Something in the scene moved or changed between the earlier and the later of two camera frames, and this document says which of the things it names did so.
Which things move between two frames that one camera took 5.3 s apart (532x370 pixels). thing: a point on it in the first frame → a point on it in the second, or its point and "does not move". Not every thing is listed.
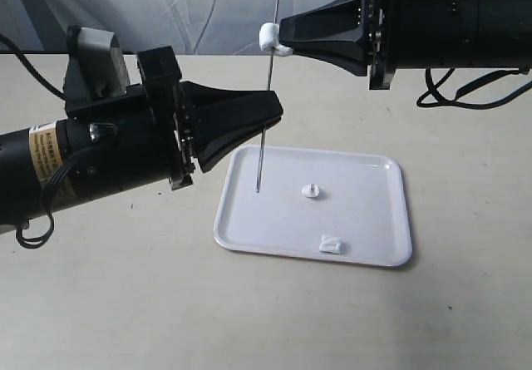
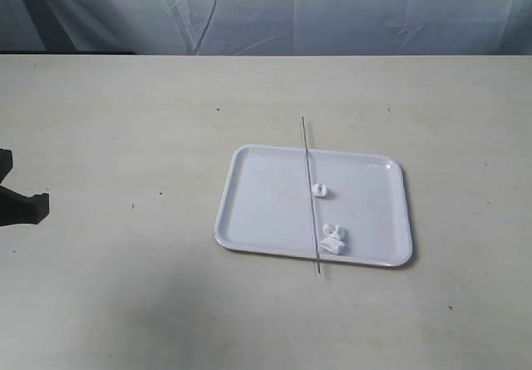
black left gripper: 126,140 → 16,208
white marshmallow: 269,40 → 332,229
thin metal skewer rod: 268,88 → 310,189
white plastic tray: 313,204 does not move
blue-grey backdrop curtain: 194,12 does not move
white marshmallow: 310,190 → 318,189
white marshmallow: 330,244 does not move
